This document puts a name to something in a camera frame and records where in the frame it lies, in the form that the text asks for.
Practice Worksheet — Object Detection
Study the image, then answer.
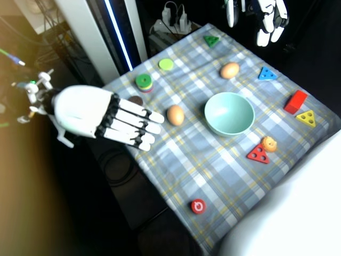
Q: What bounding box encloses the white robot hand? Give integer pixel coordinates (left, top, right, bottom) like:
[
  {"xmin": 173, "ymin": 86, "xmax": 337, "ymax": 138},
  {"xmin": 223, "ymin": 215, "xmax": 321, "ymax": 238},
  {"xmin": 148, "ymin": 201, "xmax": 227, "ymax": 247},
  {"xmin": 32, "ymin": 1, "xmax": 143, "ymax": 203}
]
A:
[
  {"xmin": 225, "ymin": 0, "xmax": 290, "ymax": 47},
  {"xmin": 52, "ymin": 85, "xmax": 165, "ymax": 152}
]

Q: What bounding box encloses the brown egg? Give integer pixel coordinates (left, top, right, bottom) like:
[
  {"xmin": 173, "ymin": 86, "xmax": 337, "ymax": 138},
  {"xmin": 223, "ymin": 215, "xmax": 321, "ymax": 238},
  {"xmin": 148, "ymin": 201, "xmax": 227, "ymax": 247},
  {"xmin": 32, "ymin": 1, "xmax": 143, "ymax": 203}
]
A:
[
  {"xmin": 166, "ymin": 105, "xmax": 185, "ymax": 126},
  {"xmin": 220, "ymin": 62, "xmax": 240, "ymax": 80}
]

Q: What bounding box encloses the mint green bowl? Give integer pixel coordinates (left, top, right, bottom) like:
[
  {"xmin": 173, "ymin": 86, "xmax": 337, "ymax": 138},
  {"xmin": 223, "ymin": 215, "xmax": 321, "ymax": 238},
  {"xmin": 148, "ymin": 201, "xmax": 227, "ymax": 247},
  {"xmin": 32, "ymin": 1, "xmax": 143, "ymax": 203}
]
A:
[{"xmin": 204, "ymin": 92, "xmax": 256, "ymax": 138}]

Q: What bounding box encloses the brown toy sandwich cookie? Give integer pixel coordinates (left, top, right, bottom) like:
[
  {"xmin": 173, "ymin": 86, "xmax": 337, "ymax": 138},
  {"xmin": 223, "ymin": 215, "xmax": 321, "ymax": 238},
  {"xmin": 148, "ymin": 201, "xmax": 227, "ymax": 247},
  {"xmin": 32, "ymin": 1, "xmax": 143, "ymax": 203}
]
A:
[{"xmin": 127, "ymin": 95, "xmax": 144, "ymax": 107}]

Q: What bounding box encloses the blue triangle block with holes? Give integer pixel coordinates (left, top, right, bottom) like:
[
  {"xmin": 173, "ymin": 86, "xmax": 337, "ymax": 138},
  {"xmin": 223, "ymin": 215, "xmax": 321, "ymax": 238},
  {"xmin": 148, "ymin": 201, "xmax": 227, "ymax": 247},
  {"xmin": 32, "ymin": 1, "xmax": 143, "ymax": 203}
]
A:
[{"xmin": 257, "ymin": 66, "xmax": 278, "ymax": 82}]

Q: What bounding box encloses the green triangle block with holes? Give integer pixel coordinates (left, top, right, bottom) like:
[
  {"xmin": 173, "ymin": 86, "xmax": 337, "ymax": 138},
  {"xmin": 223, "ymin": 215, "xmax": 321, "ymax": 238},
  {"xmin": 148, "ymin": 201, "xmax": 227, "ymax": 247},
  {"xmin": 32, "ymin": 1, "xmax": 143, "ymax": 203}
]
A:
[{"xmin": 204, "ymin": 35, "xmax": 220, "ymax": 49}]

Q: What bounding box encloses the white plug adapter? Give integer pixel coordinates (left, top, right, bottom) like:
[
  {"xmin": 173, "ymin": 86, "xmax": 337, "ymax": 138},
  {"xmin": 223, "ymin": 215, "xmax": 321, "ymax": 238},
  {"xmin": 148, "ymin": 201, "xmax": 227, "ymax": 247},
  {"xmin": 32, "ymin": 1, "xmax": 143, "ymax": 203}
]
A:
[
  {"xmin": 161, "ymin": 1, "xmax": 174, "ymax": 26},
  {"xmin": 177, "ymin": 4, "xmax": 190, "ymax": 30}
]

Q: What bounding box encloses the red rectangular wooden block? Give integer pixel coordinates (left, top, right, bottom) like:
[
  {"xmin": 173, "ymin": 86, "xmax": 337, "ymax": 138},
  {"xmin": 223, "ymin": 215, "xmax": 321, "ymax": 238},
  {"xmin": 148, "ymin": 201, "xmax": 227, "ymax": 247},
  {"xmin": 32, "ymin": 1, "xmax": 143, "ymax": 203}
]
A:
[{"xmin": 283, "ymin": 90, "xmax": 308, "ymax": 115}]

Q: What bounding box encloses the green toy sandwich cookie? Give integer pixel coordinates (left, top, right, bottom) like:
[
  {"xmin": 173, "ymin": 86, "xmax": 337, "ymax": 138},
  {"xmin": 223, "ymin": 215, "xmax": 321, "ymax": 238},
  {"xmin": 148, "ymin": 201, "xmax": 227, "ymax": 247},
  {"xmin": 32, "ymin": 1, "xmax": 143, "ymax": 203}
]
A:
[{"xmin": 158, "ymin": 58, "xmax": 175, "ymax": 71}]

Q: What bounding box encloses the white power strip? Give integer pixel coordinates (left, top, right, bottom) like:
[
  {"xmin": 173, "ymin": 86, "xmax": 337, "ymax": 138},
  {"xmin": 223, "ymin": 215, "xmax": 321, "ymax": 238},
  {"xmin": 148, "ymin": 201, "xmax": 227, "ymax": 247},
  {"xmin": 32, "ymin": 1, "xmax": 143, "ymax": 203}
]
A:
[{"xmin": 149, "ymin": 18, "xmax": 193, "ymax": 35}]

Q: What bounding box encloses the yellow triangle block with holes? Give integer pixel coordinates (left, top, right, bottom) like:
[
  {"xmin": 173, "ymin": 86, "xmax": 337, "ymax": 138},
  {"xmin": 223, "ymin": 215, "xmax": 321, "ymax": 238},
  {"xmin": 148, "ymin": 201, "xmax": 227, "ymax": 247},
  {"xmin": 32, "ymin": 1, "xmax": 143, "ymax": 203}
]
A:
[{"xmin": 295, "ymin": 109, "xmax": 316, "ymax": 128}]

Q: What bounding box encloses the yellow toy biscuit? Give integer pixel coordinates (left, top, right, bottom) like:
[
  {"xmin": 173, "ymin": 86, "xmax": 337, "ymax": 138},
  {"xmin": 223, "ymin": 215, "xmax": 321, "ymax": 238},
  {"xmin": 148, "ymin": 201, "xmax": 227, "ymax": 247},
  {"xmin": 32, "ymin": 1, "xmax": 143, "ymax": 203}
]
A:
[{"xmin": 261, "ymin": 136, "xmax": 278, "ymax": 153}]

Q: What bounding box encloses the blue plaid cloth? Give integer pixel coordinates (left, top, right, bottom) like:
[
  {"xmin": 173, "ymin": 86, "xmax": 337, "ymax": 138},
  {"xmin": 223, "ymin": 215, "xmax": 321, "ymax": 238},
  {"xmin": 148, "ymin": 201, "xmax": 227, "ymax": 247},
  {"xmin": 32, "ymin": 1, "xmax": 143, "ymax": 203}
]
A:
[{"xmin": 102, "ymin": 23, "xmax": 341, "ymax": 256}]

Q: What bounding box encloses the red triangle block with holes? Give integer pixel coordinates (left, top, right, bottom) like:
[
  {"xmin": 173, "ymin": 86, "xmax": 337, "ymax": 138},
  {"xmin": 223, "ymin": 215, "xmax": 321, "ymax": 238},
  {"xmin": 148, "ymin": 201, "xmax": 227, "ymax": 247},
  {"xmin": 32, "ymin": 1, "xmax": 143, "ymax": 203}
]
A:
[{"xmin": 246, "ymin": 143, "xmax": 271, "ymax": 164}]

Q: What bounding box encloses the red cylinder with white letter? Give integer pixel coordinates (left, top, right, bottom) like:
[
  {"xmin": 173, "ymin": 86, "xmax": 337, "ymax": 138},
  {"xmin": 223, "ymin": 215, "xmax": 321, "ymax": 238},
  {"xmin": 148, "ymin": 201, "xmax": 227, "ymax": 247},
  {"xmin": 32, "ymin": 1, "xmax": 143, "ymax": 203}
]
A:
[{"xmin": 190, "ymin": 198, "xmax": 207, "ymax": 215}]

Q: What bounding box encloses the white robot body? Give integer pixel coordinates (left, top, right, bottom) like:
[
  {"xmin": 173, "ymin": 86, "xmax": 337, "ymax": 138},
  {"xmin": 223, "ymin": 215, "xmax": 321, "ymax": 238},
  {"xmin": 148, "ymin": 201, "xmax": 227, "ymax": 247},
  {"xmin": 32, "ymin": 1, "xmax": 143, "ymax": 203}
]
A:
[{"xmin": 217, "ymin": 130, "xmax": 341, "ymax": 256}]

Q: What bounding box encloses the colourful ring stack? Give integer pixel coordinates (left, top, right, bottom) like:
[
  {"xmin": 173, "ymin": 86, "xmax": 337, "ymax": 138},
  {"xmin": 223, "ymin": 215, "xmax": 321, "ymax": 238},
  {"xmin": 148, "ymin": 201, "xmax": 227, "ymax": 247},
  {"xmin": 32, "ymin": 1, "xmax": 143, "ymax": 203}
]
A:
[{"xmin": 135, "ymin": 73, "xmax": 154, "ymax": 94}]

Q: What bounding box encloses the white post with blue light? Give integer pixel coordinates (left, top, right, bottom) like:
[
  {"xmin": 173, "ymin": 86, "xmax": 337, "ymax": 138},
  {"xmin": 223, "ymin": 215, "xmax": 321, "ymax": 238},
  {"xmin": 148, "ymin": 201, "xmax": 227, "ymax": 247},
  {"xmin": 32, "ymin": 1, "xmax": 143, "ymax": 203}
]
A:
[{"xmin": 54, "ymin": 0, "xmax": 149, "ymax": 85}]

